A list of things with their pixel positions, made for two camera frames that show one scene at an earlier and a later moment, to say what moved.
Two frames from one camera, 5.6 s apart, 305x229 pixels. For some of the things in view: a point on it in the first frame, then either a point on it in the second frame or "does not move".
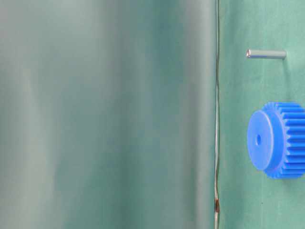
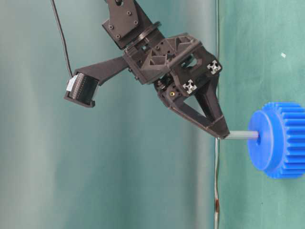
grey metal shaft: x=266 y=54 → x=243 y=135
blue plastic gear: x=276 y=140 does not move
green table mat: x=249 y=198 does not move
